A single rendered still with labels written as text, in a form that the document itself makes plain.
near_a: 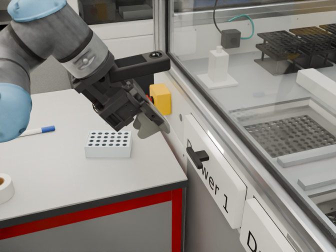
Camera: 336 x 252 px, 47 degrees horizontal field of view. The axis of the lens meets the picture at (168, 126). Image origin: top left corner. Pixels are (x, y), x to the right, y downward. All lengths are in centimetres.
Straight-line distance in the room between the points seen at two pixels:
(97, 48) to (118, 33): 89
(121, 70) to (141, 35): 89
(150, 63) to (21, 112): 27
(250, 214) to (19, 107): 43
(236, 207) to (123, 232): 42
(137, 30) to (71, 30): 93
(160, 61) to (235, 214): 33
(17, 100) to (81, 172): 58
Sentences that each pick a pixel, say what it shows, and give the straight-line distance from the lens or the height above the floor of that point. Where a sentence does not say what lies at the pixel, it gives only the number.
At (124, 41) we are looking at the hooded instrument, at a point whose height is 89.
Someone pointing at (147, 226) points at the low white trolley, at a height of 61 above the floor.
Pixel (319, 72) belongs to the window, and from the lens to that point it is 54.
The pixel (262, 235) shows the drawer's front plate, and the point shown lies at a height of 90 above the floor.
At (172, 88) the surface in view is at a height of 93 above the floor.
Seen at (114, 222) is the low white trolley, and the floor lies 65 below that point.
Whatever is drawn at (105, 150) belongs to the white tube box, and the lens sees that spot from 108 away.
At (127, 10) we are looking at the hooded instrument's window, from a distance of 153.
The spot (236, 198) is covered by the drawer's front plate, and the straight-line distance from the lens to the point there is 76.
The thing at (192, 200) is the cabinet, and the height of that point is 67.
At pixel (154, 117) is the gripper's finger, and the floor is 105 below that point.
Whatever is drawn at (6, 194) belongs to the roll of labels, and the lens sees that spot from 101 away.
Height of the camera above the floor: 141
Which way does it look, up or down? 32 degrees down
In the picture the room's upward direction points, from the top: straight up
